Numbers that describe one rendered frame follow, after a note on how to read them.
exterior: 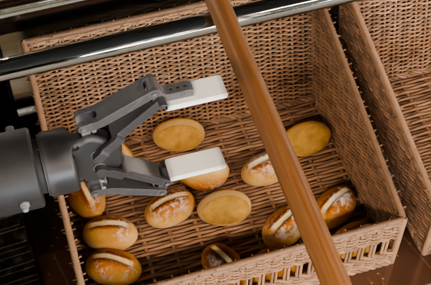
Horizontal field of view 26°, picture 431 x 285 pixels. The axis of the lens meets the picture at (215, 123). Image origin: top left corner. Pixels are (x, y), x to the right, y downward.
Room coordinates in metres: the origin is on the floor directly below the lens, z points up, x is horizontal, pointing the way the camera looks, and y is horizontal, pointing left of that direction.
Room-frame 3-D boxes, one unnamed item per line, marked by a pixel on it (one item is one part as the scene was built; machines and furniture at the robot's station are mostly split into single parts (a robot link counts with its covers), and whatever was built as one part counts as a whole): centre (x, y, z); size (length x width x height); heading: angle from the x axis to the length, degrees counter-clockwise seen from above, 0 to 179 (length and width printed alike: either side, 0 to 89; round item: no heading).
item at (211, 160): (0.65, 0.02, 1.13); 0.07 x 0.03 x 0.01; 106
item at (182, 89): (0.64, 0.05, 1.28); 0.05 x 0.01 x 0.03; 106
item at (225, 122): (0.96, 0.01, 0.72); 0.56 x 0.49 x 0.28; 107
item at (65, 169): (0.61, 0.15, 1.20); 0.09 x 0.07 x 0.08; 106
